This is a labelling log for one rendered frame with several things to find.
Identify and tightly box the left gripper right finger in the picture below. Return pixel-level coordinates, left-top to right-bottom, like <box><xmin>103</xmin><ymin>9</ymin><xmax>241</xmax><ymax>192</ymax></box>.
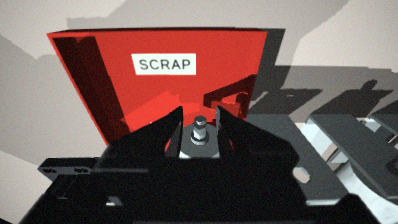
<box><xmin>216</xmin><ymin>106</ymin><xmax>299</xmax><ymax>171</ymax></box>

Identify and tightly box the red scrap tray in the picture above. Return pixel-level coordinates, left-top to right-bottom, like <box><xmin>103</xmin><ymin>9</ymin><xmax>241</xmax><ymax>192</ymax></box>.
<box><xmin>47</xmin><ymin>28</ymin><xmax>267</xmax><ymax>146</ymax></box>

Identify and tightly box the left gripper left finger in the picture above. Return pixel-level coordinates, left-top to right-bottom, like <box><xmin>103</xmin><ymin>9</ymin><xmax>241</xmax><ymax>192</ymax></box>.
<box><xmin>101</xmin><ymin>106</ymin><xmax>184</xmax><ymax>157</ymax></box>

